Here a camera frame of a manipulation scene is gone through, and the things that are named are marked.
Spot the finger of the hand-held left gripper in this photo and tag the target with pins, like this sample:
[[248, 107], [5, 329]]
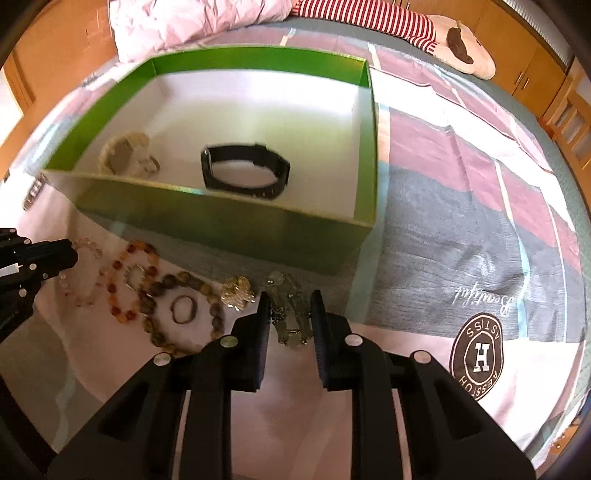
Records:
[[51, 258]]

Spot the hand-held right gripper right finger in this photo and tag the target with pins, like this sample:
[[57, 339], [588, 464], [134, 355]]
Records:
[[317, 341]]

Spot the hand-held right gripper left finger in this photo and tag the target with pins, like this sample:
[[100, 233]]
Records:
[[263, 341]]

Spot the green cardboard box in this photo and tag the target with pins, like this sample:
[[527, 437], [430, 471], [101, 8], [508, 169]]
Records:
[[231, 230]]

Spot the gold flower brooch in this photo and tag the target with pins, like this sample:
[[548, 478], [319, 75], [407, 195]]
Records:
[[238, 293]]

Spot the striped band wristwatch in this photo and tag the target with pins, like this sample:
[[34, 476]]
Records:
[[34, 191]]

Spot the patchwork printed bedsheet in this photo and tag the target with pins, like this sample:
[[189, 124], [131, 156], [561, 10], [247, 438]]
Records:
[[461, 230]]

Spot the black watch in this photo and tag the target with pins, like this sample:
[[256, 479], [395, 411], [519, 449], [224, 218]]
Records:
[[249, 148]]

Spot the wooden wardrobe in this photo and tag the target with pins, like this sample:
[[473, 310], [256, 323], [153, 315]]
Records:
[[55, 41]]

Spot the pink quilt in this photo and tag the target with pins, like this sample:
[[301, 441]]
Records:
[[184, 23]]

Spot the red striped plush toy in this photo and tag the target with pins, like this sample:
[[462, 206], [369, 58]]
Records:
[[369, 18]]

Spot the wooden chair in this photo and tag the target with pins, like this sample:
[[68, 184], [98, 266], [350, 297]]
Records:
[[572, 115]]

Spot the wooden cabinet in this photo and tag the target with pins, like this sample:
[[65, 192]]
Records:
[[521, 55]]

